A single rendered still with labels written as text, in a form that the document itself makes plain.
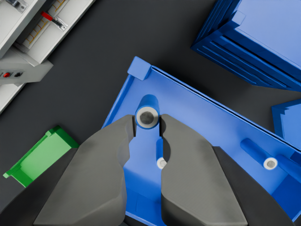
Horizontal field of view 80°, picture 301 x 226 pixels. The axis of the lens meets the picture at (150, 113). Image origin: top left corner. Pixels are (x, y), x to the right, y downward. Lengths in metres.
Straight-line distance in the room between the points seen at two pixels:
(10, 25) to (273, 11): 0.60
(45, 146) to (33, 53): 0.41
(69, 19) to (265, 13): 0.58
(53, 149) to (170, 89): 0.75
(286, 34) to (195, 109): 0.31
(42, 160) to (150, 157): 0.75
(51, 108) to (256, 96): 0.87
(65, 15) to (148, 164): 0.58
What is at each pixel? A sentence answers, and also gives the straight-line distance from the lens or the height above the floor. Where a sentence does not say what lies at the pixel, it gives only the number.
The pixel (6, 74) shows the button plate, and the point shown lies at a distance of 0.70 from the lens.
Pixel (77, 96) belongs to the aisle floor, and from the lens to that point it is 0.83.
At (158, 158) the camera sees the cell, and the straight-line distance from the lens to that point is 0.23.
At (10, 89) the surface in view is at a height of 0.10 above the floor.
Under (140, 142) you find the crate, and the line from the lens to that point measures 0.29.
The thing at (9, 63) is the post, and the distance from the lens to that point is 0.67.
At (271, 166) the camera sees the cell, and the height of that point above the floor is 0.55.
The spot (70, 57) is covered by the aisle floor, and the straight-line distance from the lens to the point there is 0.83.
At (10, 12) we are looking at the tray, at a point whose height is 0.30.
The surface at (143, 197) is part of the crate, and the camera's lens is 0.34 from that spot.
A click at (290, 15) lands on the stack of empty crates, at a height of 0.32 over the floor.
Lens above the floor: 0.76
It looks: 77 degrees down
